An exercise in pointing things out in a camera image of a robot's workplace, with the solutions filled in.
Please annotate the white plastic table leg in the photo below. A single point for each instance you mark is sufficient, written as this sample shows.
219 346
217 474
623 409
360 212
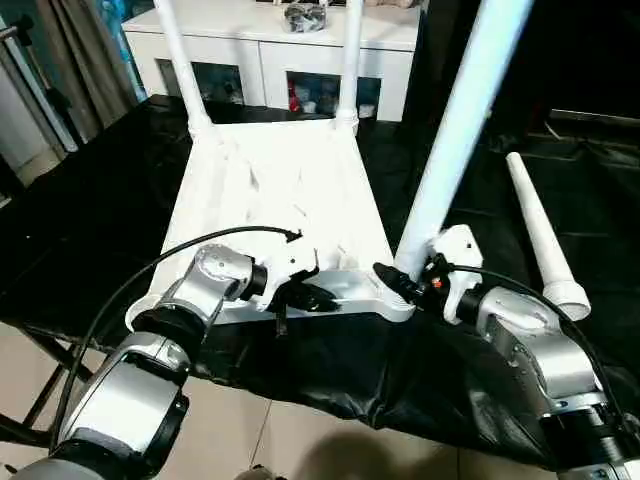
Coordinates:
349 60
460 125
537 225
180 60

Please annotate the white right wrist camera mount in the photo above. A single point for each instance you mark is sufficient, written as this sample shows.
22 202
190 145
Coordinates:
460 250

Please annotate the white cabinet with glass doors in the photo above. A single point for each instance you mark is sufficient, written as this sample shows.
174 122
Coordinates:
225 50

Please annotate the black metal table frame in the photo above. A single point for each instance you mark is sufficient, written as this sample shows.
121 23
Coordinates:
40 395

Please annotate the black work mat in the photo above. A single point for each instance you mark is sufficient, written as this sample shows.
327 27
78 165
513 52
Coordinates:
375 375

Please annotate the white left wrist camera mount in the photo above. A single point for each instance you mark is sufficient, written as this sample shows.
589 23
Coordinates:
290 257

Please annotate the black flat panel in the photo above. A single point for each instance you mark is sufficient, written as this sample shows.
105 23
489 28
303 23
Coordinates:
597 117

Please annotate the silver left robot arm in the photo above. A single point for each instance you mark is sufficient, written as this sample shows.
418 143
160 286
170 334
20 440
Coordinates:
215 270

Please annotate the white plastic table top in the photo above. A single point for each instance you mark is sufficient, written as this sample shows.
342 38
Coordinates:
275 190

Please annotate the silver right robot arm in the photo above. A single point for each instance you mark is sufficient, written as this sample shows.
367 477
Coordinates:
530 340

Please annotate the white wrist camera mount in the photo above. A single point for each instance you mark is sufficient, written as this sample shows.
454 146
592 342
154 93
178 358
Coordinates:
290 257
460 250

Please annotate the grey brown curtain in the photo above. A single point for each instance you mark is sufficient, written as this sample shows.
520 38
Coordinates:
85 65

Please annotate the dark metallic object on cabinet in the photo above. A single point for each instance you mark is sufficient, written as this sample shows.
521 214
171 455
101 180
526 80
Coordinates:
305 19

